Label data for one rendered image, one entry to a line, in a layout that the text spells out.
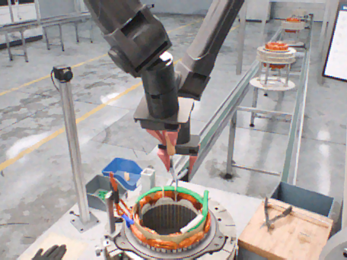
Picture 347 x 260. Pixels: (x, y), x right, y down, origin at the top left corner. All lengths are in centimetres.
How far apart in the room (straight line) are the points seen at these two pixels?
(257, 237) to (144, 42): 57
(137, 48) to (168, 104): 13
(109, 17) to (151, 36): 6
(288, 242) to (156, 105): 49
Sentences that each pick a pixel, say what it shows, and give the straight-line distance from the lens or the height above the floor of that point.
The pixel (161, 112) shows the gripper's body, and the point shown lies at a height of 143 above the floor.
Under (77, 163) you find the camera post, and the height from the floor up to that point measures 105.
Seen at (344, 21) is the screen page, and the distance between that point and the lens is 160.
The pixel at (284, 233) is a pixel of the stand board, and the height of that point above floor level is 107.
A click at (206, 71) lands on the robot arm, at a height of 144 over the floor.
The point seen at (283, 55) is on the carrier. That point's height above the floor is 107.
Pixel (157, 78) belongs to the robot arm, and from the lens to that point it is 52.
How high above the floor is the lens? 164
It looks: 26 degrees down
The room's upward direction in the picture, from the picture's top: straight up
